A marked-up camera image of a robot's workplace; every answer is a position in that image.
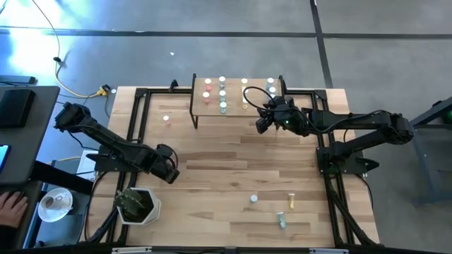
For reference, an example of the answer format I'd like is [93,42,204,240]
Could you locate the black cable bundle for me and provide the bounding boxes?
[84,206,123,244]
[324,174,379,247]

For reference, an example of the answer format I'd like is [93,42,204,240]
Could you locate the dark grey desk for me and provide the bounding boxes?
[0,85,61,186]

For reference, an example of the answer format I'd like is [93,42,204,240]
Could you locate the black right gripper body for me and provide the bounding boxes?
[254,95,301,135]

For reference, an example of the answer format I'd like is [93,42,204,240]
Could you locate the white cup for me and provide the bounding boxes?
[41,193,66,212]

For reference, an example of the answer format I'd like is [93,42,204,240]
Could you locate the smartphone lit screen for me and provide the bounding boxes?
[0,143,11,174]

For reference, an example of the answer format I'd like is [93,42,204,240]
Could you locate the black desk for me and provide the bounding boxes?
[0,160,95,251]

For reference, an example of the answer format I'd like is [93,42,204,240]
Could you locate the black aluminium rail frame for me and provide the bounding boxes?
[119,86,350,248]

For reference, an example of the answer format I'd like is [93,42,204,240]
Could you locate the silver metal bracket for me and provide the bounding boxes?
[112,246,153,254]
[309,248,349,254]

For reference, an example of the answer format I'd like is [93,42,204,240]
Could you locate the green cactus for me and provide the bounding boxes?
[113,187,146,222]

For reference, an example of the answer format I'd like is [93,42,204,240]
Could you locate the white hexagonal plant pot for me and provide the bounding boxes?
[116,186,162,226]

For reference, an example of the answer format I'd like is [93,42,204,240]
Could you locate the black flat bar device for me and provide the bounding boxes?
[0,74,37,85]

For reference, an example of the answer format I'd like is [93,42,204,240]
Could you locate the person's hand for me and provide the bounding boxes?
[0,191,28,229]

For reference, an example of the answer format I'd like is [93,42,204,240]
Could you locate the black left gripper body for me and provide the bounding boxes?
[155,143,181,185]

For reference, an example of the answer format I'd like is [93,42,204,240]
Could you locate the wooden shelf black metal legs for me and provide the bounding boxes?
[189,73,287,131]

